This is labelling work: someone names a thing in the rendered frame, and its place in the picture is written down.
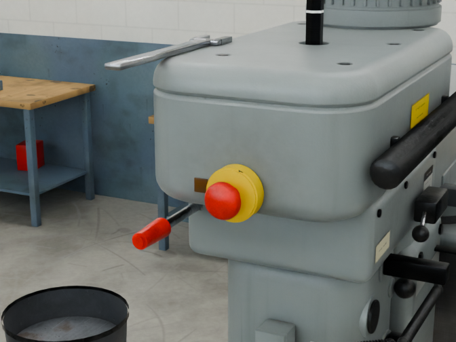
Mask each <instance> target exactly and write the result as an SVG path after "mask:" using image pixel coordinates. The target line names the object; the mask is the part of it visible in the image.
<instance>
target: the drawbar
mask: <svg viewBox="0 0 456 342"><path fill-rule="evenodd" d="M306 10H310V11H322V10H324V0H307V7H306ZM323 20H324V12H323V13H307V12H306V36H305V45H322V43H323Z"/></svg>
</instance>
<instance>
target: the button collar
mask: <svg viewBox="0 0 456 342"><path fill-rule="evenodd" d="M217 182H225V183H229V184H230V185H232V186H233V187H235V188H236V189H237V190H238V191H239V193H240V198H241V208H240V211H239V212H238V214H237V215H236V216H234V217H233V218H231V219H229V220H226V221H228V222H232V223H239V222H242V221H245V220H247V219H249V218H250V217H251V216H252V215H254V214H255V213H257V212H258V210H259V209H260V207H261V206H262V203H263V198H264V190H263V186H262V183H261V181H260V179H259V177H258V176H257V175H256V174H255V173H254V172H253V171H252V170H251V169H250V168H248V167H246V166H243V165H240V164H229V165H227V166H225V167H223V168H221V169H220V170H217V171H216V172H215V173H214V174H213V175H212V176H211V177H210V178H209V180H208V183H207V186H206V190H207V189H208V188H209V186H211V185H213V184H215V183H217Z"/></svg>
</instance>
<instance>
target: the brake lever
mask: <svg viewBox="0 0 456 342"><path fill-rule="evenodd" d="M198 210H203V205H201V204H194V203H192V204H189V205H188V206H186V207H185V208H183V209H182V210H179V211H178V212H177V213H175V214H173V215H172V216H170V217H168V218H167V219H164V218H157V219H155V220H154V221H153V222H151V223H149V224H148V225H147V226H146V227H144V228H143V229H141V230H140V231H138V232H137V233H135V234H134V235H133V237H132V243H133V245H134V246H135V247H136V248H137V249H139V250H143V249H145V248H147V247H149V246H150V245H152V244H154V243H156V242H158V241H160V240H162V239H164V238H165V237H167V236H169V235H170V232H171V228H172V227H173V226H175V225H177V224H178V223H180V222H181V221H183V220H185V219H186V218H187V217H189V216H191V215H192V214H194V213H195V212H197V211H198Z"/></svg>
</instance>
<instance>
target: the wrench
mask: <svg viewBox="0 0 456 342"><path fill-rule="evenodd" d="M231 42H232V37H231V36H224V37H219V38H216V39H210V36H209V35H200V36H197V37H194V38H191V39H190V40H189V41H188V42H184V43H180V44H176V45H172V46H169V47H165V48H162V49H158V50H153V51H151V52H146V53H143V54H139V55H135V56H131V57H127V58H123V59H120V60H115V61H112V62H108V63H105V64H104V68H105V69H106V70H112V71H122V70H125V69H129V68H132V67H136V66H139V65H142V64H146V63H149V62H153V61H156V60H161V59H163V58H167V57H171V56H175V55H177V54H182V53H185V52H189V51H191V50H196V49H199V48H203V47H206V46H209V45H215V46H218V45H224V44H226V43H231Z"/></svg>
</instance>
